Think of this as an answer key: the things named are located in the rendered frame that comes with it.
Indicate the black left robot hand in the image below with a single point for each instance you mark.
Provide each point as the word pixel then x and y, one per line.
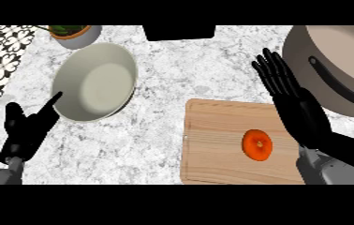
pixel 26 132

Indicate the white bowl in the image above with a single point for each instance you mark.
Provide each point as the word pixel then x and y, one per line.
pixel 95 82

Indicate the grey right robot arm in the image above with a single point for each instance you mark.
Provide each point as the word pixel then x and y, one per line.
pixel 322 169

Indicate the wooden cutting board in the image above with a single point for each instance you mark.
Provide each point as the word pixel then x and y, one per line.
pixel 222 141

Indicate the black and white patterned tile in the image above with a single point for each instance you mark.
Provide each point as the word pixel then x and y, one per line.
pixel 11 50

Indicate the orange squash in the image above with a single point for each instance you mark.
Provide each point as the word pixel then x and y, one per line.
pixel 257 145

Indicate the black appliance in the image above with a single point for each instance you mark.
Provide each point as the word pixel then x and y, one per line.
pixel 181 32

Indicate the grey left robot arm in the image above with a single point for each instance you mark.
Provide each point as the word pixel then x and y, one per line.
pixel 11 172

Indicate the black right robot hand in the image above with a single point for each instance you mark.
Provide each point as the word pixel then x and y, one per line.
pixel 300 110

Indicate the potted plant in grey pot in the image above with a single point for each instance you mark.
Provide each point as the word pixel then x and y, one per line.
pixel 74 35

